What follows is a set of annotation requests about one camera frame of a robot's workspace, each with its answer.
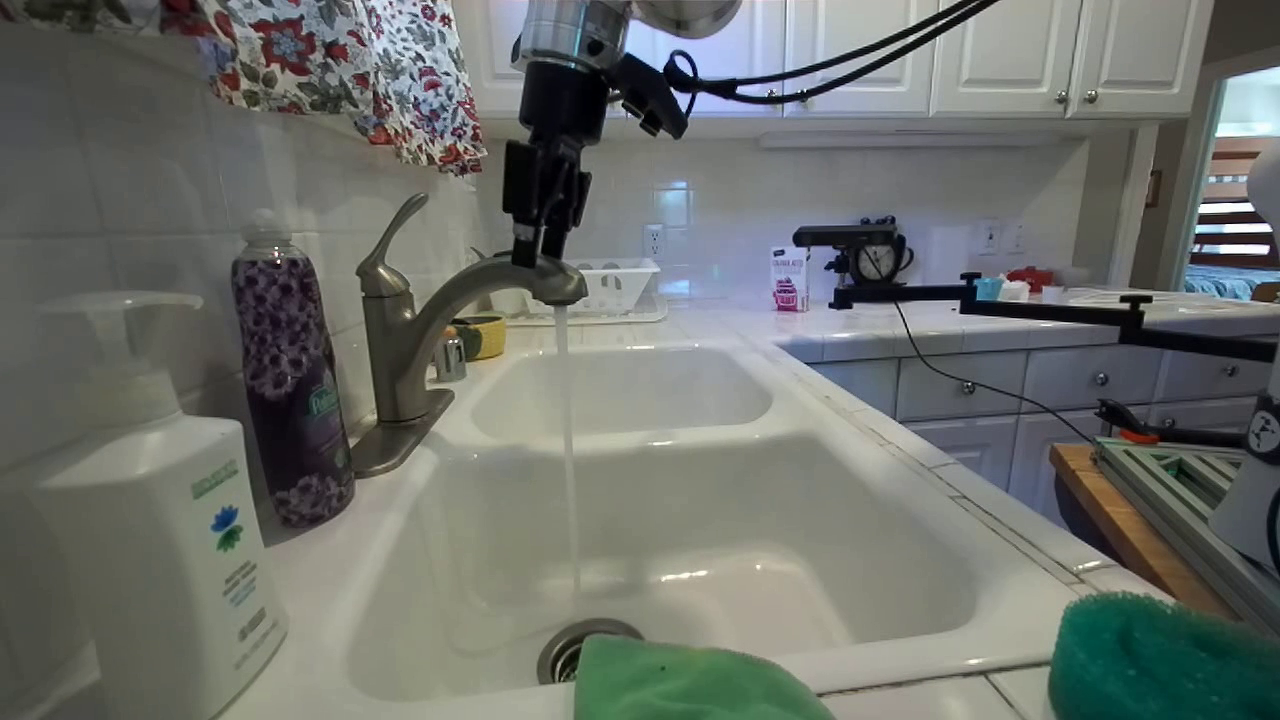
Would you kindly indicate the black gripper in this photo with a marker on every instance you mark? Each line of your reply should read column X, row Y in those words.
column 566, row 103

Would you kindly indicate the brushed steel tap faucet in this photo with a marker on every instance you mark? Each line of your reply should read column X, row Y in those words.
column 401, row 362

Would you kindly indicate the chrome air gap cap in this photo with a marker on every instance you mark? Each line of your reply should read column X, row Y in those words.
column 454, row 357

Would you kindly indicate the floral red curtain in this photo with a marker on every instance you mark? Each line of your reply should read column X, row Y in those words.
column 345, row 65

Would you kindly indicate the pink labelled white bottle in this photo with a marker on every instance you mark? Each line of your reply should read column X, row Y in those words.
column 788, row 280

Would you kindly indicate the purple dish soap bottle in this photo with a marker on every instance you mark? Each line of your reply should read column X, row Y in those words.
column 287, row 384

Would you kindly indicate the white double kitchen sink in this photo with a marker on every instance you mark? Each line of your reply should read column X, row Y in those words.
column 665, row 535

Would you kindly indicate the metal sink drain strainer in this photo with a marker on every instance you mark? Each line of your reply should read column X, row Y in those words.
column 566, row 643

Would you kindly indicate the white lower cabinets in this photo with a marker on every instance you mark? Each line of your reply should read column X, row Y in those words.
column 973, row 403

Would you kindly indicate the green sponge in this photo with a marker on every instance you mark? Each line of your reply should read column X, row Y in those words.
column 692, row 682
column 1160, row 660

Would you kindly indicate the white soap pump dispenser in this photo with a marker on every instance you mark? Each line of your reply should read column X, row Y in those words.
column 160, row 561

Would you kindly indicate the wooden robot cart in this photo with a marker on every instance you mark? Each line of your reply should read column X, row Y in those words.
column 1123, row 514

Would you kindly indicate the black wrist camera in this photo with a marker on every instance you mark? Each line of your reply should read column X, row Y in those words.
column 653, row 96

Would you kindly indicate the black external camera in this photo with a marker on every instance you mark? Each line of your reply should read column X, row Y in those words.
column 852, row 248

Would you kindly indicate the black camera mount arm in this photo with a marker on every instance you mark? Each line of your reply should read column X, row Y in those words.
column 1064, row 308

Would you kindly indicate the grey green base plate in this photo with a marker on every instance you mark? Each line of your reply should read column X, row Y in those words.
column 1186, row 502

